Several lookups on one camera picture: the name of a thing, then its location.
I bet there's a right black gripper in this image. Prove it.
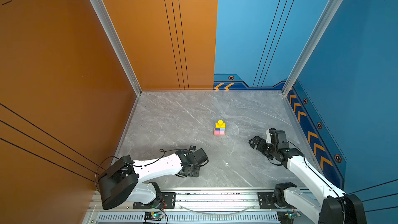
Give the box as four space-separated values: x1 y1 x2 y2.
248 135 278 159

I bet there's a yellow rectangular block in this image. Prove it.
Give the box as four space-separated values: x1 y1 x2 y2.
215 122 226 128

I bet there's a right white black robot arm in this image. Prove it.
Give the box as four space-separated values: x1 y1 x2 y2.
248 130 367 224

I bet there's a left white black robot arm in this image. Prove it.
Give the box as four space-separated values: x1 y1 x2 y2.
95 148 209 210

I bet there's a left green circuit board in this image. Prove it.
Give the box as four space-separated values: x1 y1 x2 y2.
143 212 166 224

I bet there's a green circuit board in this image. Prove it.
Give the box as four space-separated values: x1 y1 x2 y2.
277 212 301 224
143 212 166 224

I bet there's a right green circuit board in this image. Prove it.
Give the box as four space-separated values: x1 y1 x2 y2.
277 212 301 224

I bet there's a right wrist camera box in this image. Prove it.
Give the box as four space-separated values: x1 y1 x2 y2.
266 128 289 151

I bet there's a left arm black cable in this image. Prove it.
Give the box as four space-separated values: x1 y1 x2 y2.
94 148 190 194

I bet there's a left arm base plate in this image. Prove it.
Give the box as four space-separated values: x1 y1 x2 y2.
133 192 176 209

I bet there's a clear cable on rail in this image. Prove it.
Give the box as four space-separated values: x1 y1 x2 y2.
178 204 259 216

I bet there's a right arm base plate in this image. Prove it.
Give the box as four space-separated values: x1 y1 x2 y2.
257 191 278 209

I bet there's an aluminium front rail frame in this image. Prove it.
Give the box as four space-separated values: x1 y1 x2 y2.
83 188 314 224

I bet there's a right aluminium corner post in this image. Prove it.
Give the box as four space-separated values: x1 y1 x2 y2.
282 0 343 97

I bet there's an aluminium corner post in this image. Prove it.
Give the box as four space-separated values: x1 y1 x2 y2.
282 0 343 97
89 0 142 97

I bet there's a left aluminium corner post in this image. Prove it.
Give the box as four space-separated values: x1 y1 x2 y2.
89 0 142 97

